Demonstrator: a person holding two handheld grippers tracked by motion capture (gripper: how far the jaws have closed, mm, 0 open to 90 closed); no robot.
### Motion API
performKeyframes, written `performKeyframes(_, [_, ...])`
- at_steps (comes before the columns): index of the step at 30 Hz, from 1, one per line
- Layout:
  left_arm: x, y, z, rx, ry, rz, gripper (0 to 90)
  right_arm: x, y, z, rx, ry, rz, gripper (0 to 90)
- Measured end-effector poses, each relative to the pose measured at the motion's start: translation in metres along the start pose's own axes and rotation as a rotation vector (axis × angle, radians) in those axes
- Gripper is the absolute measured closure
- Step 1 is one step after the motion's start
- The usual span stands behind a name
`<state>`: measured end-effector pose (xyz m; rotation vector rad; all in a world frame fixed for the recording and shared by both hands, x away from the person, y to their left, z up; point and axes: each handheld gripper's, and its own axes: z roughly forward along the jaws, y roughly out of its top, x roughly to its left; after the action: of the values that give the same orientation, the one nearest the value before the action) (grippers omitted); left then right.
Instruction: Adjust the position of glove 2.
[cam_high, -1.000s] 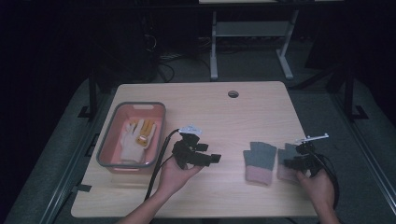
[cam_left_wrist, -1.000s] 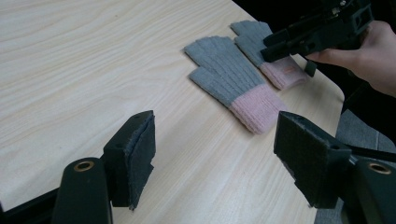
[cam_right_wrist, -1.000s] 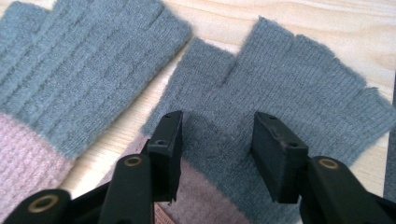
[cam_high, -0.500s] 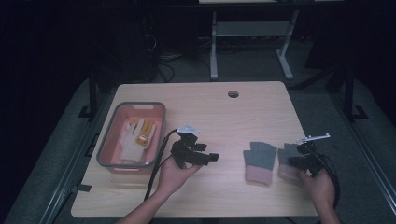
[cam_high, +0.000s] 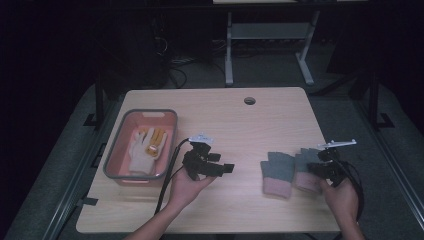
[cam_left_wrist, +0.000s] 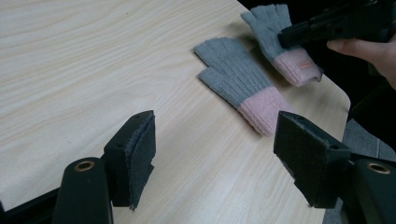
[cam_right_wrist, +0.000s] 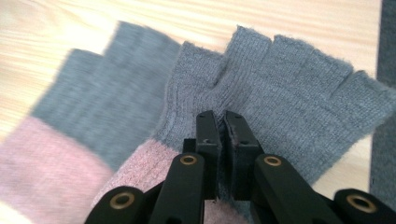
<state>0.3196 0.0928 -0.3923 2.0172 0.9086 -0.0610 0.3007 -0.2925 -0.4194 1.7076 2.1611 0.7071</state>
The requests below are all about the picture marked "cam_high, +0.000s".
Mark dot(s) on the person's right hand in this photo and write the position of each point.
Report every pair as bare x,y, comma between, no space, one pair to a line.
343,200

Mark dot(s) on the black metal stand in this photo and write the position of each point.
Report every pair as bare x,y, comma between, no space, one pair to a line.
374,100
99,103

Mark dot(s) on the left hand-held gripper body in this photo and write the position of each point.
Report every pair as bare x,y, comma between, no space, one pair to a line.
197,160

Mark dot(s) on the pink basin with grey rim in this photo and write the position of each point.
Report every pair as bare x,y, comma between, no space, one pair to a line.
120,150

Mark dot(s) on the person's left hand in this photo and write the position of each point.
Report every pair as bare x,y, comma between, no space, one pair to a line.
188,190

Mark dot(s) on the grey metal rail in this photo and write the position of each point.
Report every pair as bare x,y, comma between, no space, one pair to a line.
393,160
75,173

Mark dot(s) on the white metal desk frame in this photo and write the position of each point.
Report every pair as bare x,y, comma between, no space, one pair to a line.
266,31

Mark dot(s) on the beige glove with bear face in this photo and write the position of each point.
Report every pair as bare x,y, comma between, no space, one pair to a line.
154,146

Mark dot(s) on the grey and pink fingerless glove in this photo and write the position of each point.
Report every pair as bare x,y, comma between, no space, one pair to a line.
278,170
305,181

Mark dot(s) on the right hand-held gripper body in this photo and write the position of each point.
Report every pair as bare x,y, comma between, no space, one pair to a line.
333,166

